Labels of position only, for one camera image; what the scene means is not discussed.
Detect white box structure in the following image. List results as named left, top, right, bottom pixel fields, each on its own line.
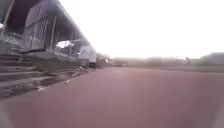
left=78, top=45, right=98, bottom=66

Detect red running track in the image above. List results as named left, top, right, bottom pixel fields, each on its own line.
left=0, top=66, right=224, bottom=128

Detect grass field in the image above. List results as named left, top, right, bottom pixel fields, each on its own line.
left=133, top=64, right=224, bottom=74

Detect grandstand with roof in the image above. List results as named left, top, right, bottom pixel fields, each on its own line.
left=0, top=0, right=98, bottom=68

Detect concrete steps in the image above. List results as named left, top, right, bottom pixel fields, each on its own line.
left=0, top=54, right=92, bottom=100

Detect distant row of trees and buildings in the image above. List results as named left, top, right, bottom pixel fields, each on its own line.
left=96, top=51, right=224, bottom=67

